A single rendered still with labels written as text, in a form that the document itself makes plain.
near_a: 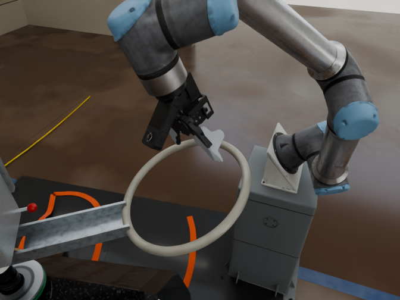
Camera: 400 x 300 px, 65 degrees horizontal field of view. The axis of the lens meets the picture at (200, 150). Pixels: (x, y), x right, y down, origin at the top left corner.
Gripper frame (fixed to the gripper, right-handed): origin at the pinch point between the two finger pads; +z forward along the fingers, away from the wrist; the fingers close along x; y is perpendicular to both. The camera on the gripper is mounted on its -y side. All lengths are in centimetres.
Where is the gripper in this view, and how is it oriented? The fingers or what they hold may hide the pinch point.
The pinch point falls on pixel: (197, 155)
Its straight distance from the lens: 76.4
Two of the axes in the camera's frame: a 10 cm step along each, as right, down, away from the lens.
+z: 3.7, 6.6, 6.6
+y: 6.2, -7.0, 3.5
